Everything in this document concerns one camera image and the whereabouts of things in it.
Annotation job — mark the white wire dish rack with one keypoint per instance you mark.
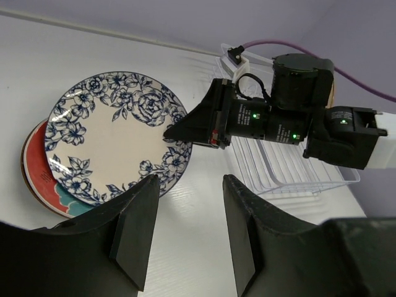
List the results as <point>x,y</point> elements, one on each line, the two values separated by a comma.
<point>270,167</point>

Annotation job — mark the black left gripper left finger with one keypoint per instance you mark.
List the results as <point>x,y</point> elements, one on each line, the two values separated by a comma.
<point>103,252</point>

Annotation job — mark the yellow brown plate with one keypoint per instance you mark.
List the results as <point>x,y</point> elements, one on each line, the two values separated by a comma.
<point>330,101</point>

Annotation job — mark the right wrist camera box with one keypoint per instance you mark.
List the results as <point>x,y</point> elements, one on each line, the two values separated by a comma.
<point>233,66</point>

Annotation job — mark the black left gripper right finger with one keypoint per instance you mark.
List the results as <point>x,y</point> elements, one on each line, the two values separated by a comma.
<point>276,254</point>

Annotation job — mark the red and teal plate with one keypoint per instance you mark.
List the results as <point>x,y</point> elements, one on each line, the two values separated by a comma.
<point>40,181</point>

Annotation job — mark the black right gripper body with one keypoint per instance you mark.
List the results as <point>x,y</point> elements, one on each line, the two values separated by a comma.
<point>300,90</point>

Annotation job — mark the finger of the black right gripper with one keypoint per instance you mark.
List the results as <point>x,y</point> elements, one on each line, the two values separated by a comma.
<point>201,125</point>

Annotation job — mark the blue white patterned plate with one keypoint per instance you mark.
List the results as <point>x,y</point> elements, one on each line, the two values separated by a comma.
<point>106,133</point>

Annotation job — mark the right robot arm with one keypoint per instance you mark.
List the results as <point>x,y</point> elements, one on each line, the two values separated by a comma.
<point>352,137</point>

